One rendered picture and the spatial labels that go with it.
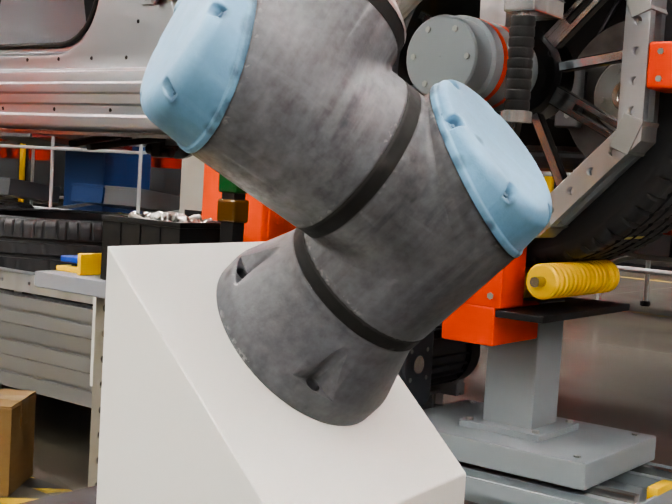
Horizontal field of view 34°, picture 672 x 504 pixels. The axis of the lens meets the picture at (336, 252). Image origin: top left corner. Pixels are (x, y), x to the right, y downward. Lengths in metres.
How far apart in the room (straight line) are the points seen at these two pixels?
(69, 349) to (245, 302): 1.62
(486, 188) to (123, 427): 0.36
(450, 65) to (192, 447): 0.96
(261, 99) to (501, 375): 1.26
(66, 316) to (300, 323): 1.65
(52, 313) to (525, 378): 1.13
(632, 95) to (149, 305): 1.00
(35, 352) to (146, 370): 1.73
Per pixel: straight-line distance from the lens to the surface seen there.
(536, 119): 1.92
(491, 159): 0.88
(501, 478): 1.96
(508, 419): 2.02
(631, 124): 1.73
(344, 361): 0.95
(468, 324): 1.85
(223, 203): 1.88
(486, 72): 1.73
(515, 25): 1.59
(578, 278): 1.86
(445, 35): 1.73
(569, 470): 1.87
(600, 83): 2.32
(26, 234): 2.92
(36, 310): 2.64
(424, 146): 0.88
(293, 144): 0.84
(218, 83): 0.82
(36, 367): 2.66
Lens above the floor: 0.66
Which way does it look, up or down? 4 degrees down
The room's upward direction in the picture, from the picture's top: 3 degrees clockwise
